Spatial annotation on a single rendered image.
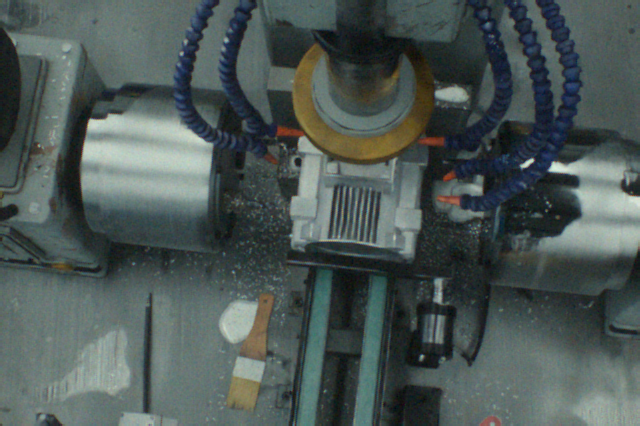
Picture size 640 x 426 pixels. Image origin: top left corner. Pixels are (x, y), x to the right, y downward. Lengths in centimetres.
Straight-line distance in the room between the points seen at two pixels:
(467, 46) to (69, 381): 87
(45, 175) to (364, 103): 51
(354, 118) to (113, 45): 80
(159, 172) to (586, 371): 79
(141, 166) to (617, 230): 67
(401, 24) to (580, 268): 57
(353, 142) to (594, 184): 37
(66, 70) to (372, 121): 51
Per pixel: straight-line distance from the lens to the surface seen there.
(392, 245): 143
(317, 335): 158
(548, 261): 142
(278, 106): 150
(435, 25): 98
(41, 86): 150
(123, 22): 193
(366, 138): 122
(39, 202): 144
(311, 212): 146
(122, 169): 143
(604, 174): 142
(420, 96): 125
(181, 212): 143
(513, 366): 171
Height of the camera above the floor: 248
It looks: 74 degrees down
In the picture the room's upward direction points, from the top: 10 degrees counter-clockwise
